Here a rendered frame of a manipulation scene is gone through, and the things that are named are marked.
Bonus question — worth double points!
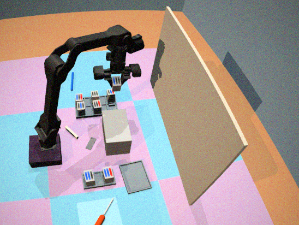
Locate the beige rectangular box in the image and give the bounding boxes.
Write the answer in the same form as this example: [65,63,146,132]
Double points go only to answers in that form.
[102,109,132,156]

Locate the tan flat panel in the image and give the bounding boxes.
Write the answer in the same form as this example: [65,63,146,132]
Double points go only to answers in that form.
[150,7,248,206]

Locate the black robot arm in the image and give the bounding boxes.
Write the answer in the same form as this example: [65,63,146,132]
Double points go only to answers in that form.
[35,25,145,151]

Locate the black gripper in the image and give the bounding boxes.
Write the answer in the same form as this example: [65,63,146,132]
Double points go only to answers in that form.
[93,57,141,88]

